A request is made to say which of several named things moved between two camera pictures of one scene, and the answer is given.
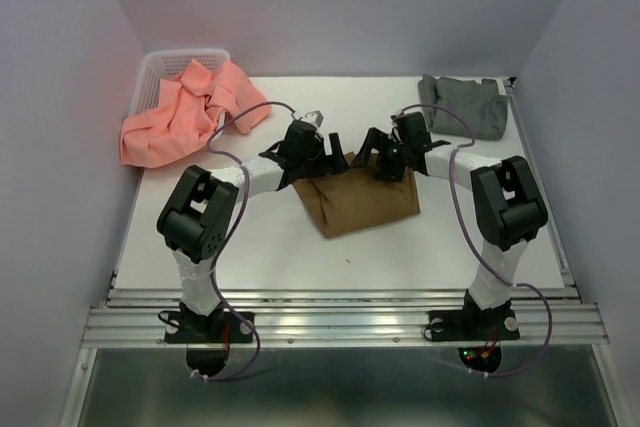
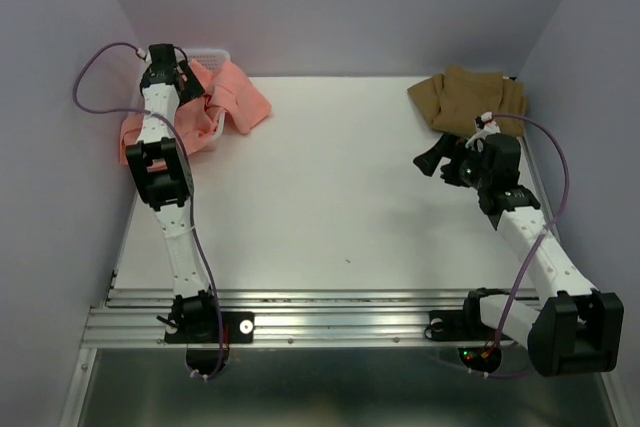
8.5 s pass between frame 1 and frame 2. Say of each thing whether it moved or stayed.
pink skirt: stayed
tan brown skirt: moved
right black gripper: moved
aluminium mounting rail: stayed
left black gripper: moved
